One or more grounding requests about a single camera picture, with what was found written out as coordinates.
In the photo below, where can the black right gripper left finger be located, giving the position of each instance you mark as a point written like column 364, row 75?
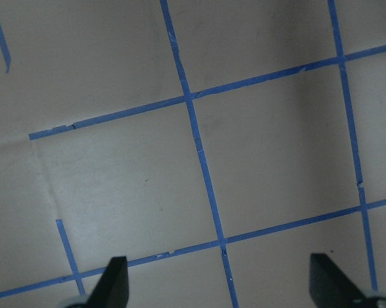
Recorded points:
column 112, row 289

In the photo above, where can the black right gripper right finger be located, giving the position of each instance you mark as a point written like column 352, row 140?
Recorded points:
column 330, row 287

